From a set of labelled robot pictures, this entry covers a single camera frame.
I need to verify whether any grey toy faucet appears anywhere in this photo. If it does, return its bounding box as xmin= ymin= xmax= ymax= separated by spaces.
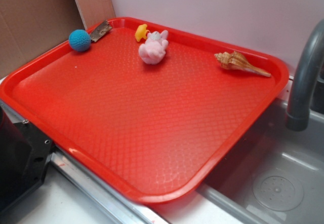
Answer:
xmin=285 ymin=20 xmax=323 ymax=131

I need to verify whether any red plastic tray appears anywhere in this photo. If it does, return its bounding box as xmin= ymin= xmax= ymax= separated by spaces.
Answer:
xmin=1 ymin=18 xmax=289 ymax=204

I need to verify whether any silver aluminium rail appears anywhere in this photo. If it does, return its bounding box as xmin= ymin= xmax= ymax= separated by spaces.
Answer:
xmin=0 ymin=99 xmax=163 ymax=224

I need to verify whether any grey plastic sink basin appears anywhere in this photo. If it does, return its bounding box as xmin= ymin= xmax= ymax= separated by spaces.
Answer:
xmin=197 ymin=82 xmax=323 ymax=223

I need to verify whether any yellow rubber duck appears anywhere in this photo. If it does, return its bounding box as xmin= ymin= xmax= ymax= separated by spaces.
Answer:
xmin=135 ymin=24 xmax=150 ymax=42

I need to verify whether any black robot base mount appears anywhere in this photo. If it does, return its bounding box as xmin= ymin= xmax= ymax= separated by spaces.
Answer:
xmin=1 ymin=109 xmax=53 ymax=214

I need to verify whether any brown cardboard panel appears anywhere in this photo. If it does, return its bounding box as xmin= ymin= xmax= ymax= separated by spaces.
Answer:
xmin=1 ymin=0 xmax=115 ymax=78

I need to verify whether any pink plush toy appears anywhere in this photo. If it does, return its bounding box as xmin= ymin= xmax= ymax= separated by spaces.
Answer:
xmin=138 ymin=30 xmax=169 ymax=65

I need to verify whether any brown spiral conch shell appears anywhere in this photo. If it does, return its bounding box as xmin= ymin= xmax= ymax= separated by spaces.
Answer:
xmin=214 ymin=51 xmax=271 ymax=78

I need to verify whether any blue crocheted ball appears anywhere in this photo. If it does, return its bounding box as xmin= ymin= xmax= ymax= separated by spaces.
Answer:
xmin=68 ymin=29 xmax=91 ymax=52

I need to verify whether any brown wood bark piece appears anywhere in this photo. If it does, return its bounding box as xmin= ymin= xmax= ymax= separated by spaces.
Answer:
xmin=90 ymin=20 xmax=112 ymax=43

